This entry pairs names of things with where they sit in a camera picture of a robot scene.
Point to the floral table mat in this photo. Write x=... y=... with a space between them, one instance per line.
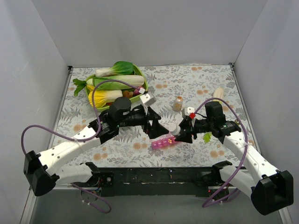
x=132 y=147

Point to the purple onion toy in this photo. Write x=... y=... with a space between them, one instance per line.
x=138 y=91

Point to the pink weekly pill organizer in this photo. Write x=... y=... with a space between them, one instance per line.
x=163 y=142

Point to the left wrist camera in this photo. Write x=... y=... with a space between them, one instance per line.
x=147 y=99

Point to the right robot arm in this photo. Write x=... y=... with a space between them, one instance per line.
x=268 y=188

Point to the green plastic basket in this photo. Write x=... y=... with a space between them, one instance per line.
x=90 y=90

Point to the black base frame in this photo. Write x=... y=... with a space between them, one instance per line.
x=152 y=181

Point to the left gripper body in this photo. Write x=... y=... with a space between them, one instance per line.
x=148 y=120

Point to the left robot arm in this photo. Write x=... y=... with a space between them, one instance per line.
x=43 y=170

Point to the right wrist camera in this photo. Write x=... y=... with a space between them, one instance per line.
x=189 y=112

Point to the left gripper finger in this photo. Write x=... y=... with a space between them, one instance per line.
x=152 y=115
x=156 y=130

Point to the yellow cabbage toy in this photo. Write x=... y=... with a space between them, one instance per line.
x=102 y=97

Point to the celery stalk toy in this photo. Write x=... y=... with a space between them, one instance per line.
x=218 y=93

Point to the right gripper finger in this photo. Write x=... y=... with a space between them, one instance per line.
x=186 y=124
x=185 y=137

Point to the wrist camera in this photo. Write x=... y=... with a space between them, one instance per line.
x=189 y=112
x=147 y=99

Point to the white pill bottle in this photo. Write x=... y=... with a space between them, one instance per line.
x=181 y=131

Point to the white radish with leaves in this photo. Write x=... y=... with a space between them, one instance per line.
x=81 y=84

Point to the bok choy toy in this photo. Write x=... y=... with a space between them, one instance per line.
x=119 y=68

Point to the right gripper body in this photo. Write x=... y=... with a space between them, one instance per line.
x=189 y=128

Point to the napa cabbage toy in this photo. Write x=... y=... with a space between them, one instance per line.
x=127 y=81

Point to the clear pill jar gold lid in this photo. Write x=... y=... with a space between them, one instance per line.
x=177 y=105

